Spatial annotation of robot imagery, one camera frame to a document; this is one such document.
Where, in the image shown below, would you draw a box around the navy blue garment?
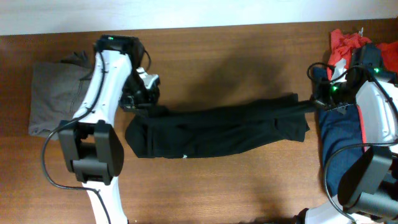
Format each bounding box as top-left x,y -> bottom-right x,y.
312,67 -> 368,197

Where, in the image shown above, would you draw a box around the grey folded shorts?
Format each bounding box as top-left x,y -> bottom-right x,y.
28,51 -> 93,138

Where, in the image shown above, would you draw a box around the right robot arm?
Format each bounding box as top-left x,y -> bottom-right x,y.
293,68 -> 397,223

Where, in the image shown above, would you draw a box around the black t-shirt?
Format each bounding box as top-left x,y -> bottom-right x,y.
125,93 -> 315,159

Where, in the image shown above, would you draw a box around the black garment in pile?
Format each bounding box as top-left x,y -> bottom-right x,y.
349,44 -> 397,84

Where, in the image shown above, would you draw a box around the red mesh garment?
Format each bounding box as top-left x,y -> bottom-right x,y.
325,29 -> 397,154

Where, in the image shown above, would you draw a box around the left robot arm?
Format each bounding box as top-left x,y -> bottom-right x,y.
57,35 -> 160,223

